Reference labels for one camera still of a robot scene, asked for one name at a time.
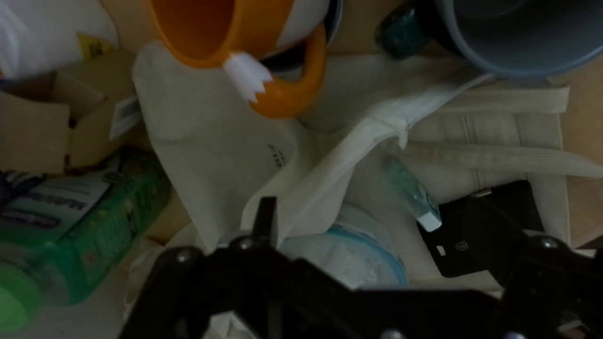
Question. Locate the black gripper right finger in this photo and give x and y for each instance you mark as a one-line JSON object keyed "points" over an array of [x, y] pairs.
{"points": [[484, 231]]}

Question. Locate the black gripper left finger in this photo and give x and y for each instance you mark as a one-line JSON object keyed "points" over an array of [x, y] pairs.
{"points": [[262, 229]]}

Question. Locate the orange and white mug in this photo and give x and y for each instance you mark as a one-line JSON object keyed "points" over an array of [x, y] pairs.
{"points": [[238, 35]]}

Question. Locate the light blue mug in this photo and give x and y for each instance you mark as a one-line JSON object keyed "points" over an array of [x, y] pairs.
{"points": [[524, 39]]}

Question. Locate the green mouthwash bottle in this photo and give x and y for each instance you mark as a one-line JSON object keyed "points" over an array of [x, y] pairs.
{"points": [[60, 237]]}

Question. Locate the cardboard box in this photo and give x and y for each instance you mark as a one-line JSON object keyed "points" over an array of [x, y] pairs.
{"points": [[72, 118]]}

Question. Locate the orange paper towel pack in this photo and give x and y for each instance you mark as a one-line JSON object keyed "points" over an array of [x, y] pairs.
{"points": [[38, 37]]}

